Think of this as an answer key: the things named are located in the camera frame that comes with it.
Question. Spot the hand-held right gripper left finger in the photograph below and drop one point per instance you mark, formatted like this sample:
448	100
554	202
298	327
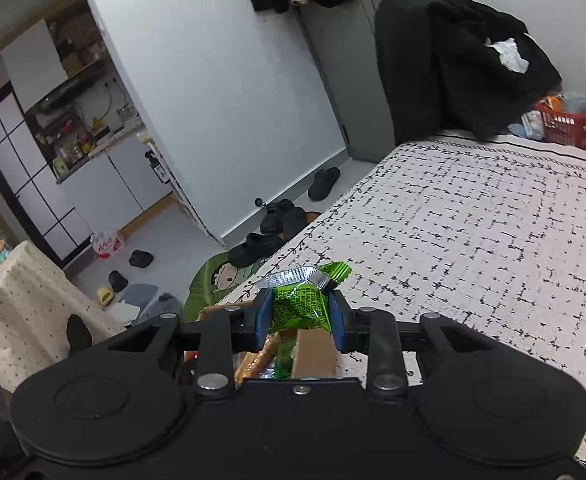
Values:
263	317

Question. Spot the yellow slipper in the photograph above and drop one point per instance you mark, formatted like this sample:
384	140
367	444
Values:
105	296

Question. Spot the black item on cloth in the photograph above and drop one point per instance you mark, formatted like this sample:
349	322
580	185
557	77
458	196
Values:
79	335

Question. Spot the white crumpled cloth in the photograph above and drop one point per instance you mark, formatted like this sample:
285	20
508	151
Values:
510	55

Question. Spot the black slipper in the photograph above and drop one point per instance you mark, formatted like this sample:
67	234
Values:
140	258
323	183
118	281

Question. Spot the brown cardboard box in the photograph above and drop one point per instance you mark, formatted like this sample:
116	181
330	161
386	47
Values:
315	355

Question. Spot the grey door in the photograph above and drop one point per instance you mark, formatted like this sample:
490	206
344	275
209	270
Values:
343	70

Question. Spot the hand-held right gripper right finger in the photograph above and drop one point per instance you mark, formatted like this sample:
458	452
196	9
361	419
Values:
339	322

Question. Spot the white kitchen cabinet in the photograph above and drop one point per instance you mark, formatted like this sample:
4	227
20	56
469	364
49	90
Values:
108	185

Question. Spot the black framed sliding door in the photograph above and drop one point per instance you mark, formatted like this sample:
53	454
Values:
28	175

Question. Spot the blue cloth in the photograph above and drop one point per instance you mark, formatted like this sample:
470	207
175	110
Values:
575	102

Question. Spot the blue white floor mat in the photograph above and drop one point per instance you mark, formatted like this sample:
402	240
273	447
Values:
138	296

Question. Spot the red white plastic bag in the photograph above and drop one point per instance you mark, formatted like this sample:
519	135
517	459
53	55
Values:
107	245

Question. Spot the light green snack packet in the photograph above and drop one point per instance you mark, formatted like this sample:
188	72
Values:
300	305

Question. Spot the red plastic basket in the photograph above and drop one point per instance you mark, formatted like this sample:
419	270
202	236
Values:
570	127

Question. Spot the black spray bottle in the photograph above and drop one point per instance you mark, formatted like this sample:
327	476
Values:
160	167

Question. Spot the white spotted cloth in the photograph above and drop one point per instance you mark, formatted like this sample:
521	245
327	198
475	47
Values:
28	310

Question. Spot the green cartoon rug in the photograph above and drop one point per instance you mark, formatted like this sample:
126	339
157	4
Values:
218	280

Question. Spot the black white printed bedspread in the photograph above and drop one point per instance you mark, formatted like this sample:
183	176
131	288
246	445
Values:
473	260

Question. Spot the black coat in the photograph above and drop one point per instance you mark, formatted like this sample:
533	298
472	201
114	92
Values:
448	60

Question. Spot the black chunky shoe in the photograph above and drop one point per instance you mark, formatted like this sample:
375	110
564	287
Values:
293	222
255	250
275	212

